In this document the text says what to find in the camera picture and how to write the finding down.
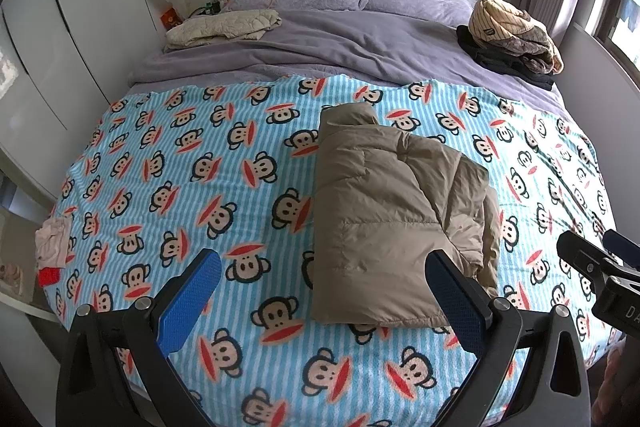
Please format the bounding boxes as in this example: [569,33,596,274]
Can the purple duvet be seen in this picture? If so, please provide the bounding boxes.
[127,4,563,102]

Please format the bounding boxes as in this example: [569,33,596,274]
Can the blue monkey print blanket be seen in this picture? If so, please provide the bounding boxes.
[52,74,621,427]

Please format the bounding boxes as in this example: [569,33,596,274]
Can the cream quilted jacket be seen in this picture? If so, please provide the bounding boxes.
[166,9,283,48]

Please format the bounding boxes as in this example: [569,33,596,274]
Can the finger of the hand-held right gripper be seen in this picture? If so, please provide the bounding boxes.
[556,231,616,280]
[602,229,640,269]

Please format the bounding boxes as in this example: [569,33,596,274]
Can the pink shoes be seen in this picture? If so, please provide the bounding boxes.
[0,262,25,295]

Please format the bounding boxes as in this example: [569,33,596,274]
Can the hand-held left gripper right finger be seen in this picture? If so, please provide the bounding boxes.
[425,250,593,427]

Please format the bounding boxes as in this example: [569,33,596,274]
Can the window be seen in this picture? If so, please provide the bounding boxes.
[582,0,640,72]

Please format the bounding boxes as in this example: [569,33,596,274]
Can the striped beige garment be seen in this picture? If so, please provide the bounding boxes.
[468,0,526,42]

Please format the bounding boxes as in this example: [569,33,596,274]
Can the brown patterned garment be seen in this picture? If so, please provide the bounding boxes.
[492,9,564,75]

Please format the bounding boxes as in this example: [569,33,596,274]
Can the white wardrobe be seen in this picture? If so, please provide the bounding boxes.
[0,0,166,132]

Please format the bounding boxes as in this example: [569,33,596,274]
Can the pink cloth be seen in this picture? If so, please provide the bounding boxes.
[35,217,73,269]

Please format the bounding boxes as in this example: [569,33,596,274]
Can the beige puffer jacket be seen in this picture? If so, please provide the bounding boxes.
[310,103,502,327]

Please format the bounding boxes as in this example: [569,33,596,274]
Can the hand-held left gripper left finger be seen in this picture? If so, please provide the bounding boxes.
[56,248,222,427]

